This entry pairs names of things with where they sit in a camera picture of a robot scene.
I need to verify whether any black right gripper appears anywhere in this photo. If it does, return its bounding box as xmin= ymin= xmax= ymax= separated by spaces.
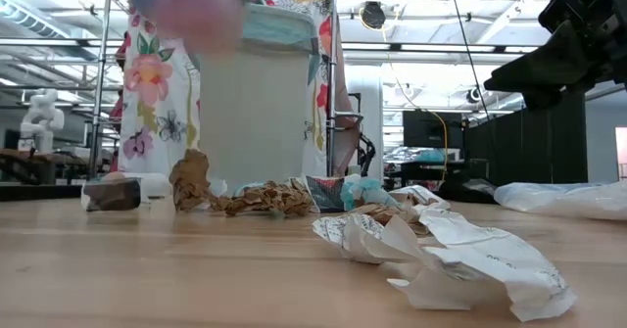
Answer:
xmin=483 ymin=0 xmax=627 ymax=112

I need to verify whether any light blue trash bag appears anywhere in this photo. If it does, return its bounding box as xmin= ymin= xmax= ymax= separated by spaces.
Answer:
xmin=242 ymin=2 xmax=320 ymax=58

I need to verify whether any white bag with blue hem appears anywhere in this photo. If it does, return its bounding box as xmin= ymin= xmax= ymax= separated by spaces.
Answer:
xmin=493 ymin=179 xmax=627 ymax=221

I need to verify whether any white plastic trash bin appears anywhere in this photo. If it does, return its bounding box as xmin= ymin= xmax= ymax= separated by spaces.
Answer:
xmin=198 ymin=38 xmax=314 ymax=197

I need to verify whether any white plastic wrapper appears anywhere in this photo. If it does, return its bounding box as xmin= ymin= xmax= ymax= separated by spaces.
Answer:
xmin=389 ymin=184 xmax=452 ymax=211

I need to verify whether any white printed paper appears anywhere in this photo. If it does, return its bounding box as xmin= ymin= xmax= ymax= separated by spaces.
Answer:
xmin=312 ymin=204 xmax=579 ymax=323

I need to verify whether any brown paper ball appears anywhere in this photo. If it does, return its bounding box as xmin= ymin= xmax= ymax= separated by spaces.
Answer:
xmin=360 ymin=202 xmax=432 ymax=237

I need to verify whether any tall brown paper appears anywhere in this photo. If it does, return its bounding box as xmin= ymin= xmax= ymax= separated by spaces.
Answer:
xmin=169 ymin=149 xmax=213 ymax=212

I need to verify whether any blue white wrapper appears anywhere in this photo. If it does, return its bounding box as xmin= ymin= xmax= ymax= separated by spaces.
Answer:
xmin=340 ymin=176 xmax=396 ymax=212

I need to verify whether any white and black wrapper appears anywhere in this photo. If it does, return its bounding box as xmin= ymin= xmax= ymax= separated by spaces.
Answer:
xmin=81 ymin=176 xmax=144 ymax=213

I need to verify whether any black monitor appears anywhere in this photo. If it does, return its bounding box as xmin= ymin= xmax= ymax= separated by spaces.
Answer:
xmin=402 ymin=110 xmax=464 ymax=149

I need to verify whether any black round lamp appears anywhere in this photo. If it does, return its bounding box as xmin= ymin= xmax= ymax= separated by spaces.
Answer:
xmin=361 ymin=0 xmax=388 ymax=30

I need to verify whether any floral print curtain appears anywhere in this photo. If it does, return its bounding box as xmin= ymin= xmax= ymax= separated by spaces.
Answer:
xmin=117 ymin=0 xmax=362 ymax=185

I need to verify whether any wooden workbench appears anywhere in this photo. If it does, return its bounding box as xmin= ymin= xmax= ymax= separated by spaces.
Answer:
xmin=0 ymin=147 xmax=92 ymax=186

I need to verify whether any black partition wall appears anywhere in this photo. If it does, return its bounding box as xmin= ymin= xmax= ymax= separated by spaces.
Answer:
xmin=463 ymin=91 xmax=589 ymax=186

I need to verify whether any long thin black cable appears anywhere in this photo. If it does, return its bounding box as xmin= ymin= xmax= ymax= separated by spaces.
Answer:
xmin=448 ymin=0 xmax=492 ymax=121

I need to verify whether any yellow cable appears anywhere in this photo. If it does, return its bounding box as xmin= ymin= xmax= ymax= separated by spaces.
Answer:
xmin=359 ymin=4 xmax=450 ymax=183

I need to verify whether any black metal table frame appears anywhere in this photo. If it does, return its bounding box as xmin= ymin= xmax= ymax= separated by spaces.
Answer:
xmin=0 ymin=184 xmax=85 ymax=203

